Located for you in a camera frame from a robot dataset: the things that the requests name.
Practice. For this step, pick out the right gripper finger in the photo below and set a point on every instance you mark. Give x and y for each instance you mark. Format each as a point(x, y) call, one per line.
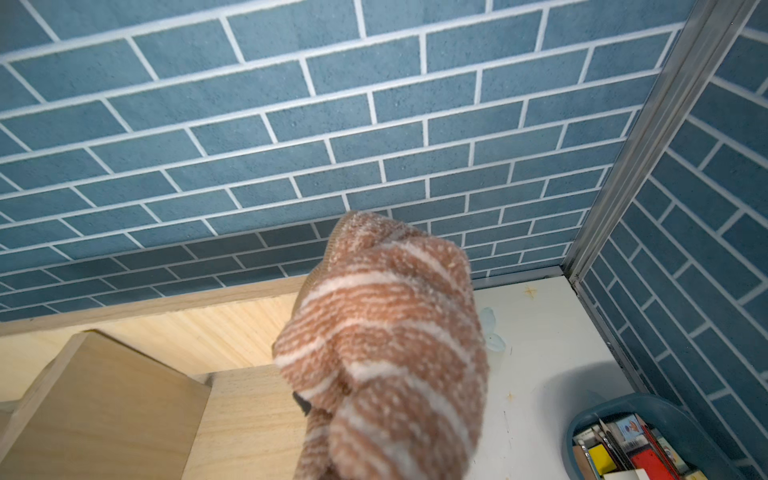
point(304, 405)

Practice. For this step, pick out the light wooden bookshelf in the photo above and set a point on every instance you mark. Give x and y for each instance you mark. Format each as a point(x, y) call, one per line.
point(174, 388)

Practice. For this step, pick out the floral table mat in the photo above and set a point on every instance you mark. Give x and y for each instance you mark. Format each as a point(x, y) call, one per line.
point(548, 362)

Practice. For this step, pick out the pink striped cloth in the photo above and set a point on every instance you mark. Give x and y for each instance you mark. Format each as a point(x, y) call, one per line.
point(385, 342)

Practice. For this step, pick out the yellow box in basket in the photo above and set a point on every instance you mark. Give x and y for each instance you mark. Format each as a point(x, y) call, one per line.
point(602, 460)

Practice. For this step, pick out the red box in basket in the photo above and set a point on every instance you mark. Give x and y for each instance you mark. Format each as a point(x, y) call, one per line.
point(647, 460)

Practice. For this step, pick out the teal storage basket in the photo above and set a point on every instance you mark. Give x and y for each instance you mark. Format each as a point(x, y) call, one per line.
point(693, 445)

